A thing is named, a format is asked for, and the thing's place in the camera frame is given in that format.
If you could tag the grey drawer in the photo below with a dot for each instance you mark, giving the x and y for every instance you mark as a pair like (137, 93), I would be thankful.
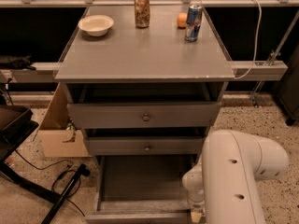
(147, 115)
(144, 145)
(141, 189)

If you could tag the grey middle drawer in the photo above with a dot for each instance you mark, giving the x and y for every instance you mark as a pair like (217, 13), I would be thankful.
(144, 145)

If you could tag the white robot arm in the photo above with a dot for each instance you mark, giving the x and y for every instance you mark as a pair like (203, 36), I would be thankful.
(222, 187)

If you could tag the grey metal rail beam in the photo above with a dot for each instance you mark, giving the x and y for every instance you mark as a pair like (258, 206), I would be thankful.
(243, 70)

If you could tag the brown patterned can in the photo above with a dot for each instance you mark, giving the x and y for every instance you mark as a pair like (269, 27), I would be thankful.
(142, 13)

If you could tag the white bowl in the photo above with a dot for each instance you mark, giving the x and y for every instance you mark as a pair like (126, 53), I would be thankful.
(96, 25)

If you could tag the black object on rail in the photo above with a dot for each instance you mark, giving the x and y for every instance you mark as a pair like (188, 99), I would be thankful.
(16, 62)

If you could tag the blue silver energy drink can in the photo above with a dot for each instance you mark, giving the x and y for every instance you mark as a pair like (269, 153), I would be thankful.
(193, 22)

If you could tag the grey top drawer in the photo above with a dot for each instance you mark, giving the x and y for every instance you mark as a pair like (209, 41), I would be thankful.
(147, 115)

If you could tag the grey bottom drawer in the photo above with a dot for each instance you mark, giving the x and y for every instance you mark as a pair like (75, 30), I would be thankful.
(141, 189)

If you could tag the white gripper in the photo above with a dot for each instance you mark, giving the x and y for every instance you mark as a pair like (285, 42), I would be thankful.
(195, 206)

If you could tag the cardboard box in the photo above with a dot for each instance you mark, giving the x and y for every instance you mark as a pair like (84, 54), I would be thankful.
(59, 137)

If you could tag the grey drawer cabinet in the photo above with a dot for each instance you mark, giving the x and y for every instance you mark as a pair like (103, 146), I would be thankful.
(151, 65)

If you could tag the orange fruit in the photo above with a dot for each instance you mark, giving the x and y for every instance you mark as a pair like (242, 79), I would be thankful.
(181, 20)

